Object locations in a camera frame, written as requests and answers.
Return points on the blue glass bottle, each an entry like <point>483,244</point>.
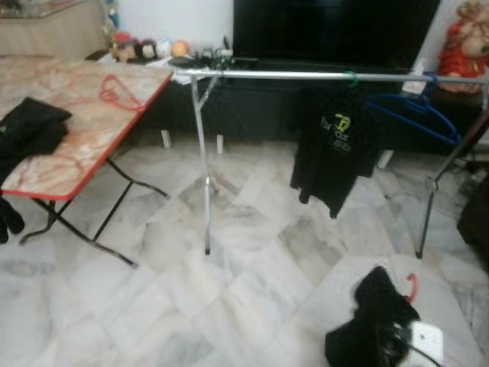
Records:
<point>112,11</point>

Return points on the dark shirt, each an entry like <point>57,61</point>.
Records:
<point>374,321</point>

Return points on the black TV cabinet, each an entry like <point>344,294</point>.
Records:
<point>267,107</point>

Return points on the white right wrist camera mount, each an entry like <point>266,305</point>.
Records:
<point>425,342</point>

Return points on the blue plastic hanger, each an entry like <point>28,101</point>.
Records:
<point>416,115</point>

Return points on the orange plush toy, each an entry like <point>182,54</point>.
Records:
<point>179,48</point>

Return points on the silver clothes rack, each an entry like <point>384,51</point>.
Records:
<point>267,74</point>

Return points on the red plastic hanger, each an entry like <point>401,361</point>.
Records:
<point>413,287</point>
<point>118,90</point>

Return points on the green hanger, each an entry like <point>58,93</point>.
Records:
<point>351,78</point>

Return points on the black shirt green logo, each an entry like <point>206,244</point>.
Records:
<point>336,145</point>

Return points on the white blue plush toy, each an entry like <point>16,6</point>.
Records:
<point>163,47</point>

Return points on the black television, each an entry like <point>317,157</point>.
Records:
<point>336,30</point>

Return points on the red seated statue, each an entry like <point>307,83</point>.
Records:
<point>464,42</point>

